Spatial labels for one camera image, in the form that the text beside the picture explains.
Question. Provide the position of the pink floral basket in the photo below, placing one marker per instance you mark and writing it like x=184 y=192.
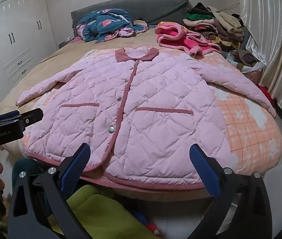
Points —
x=254 y=77

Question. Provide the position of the pink quilted jacket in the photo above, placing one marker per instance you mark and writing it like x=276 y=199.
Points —
x=155 y=99

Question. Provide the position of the pink pillow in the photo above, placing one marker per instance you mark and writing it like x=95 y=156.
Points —
x=74 y=39

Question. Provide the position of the green fleece cloth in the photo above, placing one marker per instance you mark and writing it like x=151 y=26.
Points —
x=106 y=211

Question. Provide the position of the pile of folded clothes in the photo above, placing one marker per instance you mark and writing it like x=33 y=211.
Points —
x=220 y=27

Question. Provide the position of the red slipper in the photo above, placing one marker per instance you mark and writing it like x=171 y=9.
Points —
x=154 y=230

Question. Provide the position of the red bag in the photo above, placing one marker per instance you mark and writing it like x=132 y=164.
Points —
x=268 y=93

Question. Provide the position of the blue flamingo print quilt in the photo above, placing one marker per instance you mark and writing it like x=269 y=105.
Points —
x=101 y=22

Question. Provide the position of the white satin curtain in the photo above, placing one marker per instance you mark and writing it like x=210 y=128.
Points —
x=268 y=29

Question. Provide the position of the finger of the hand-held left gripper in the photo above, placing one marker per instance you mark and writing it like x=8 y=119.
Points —
x=8 y=115
x=30 y=118

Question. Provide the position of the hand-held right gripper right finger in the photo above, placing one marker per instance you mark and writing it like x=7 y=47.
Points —
x=204 y=171

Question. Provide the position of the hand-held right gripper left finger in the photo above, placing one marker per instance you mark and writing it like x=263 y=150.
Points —
x=77 y=169

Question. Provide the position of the white wardrobe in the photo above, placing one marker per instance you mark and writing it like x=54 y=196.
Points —
x=18 y=29

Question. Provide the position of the orange checked blanket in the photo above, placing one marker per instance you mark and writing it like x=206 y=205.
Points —
x=250 y=129

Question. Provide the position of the grey padded headboard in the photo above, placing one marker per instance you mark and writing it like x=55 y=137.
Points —
x=143 y=7

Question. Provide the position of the pink fleece garment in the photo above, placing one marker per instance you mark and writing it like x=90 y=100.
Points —
x=173 y=37

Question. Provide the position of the bag of clothes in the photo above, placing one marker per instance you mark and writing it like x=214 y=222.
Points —
x=248 y=58

